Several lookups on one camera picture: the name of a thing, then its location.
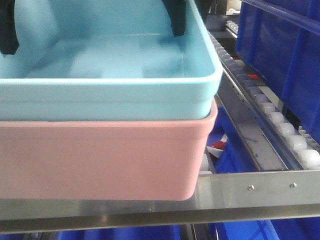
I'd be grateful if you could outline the right roller conveyor track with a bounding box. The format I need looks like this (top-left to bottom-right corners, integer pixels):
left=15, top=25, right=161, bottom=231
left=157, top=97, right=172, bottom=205
left=209, top=35, right=320, bottom=170

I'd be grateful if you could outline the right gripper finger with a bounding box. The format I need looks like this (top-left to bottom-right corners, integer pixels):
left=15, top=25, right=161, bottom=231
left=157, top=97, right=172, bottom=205
left=162, top=0, right=186, bottom=37

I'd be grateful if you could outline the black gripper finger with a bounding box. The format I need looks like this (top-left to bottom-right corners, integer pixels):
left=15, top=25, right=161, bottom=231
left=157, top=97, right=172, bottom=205
left=0, top=0, right=20, bottom=55

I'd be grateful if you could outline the red white item in bin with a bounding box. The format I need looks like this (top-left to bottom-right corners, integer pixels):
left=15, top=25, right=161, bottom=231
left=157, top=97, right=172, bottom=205
left=206, top=134, right=228, bottom=159

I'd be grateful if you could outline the light blue plastic box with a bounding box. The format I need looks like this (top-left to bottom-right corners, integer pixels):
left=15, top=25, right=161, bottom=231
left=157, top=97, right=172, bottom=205
left=0, top=0, right=223, bottom=121

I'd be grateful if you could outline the blue bin upper right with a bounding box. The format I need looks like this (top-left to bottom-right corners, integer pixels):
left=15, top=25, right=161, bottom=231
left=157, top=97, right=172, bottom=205
left=236, top=0, right=320, bottom=141

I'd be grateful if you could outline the stainless steel shelf frame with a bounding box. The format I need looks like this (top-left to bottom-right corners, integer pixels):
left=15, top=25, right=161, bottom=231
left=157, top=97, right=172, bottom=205
left=0, top=170, right=320, bottom=234

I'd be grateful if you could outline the blue bin lower shelf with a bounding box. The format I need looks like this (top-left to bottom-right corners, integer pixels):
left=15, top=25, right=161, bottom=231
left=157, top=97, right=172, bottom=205
left=207, top=106, right=258, bottom=173

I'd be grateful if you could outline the steel divider rail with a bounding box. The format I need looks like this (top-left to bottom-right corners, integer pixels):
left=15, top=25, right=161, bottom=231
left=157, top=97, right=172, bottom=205
left=217, top=75, right=288, bottom=171

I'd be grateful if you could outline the pink plastic box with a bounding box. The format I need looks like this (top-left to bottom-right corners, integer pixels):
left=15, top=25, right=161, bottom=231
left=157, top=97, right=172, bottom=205
left=0, top=103, right=218, bottom=201

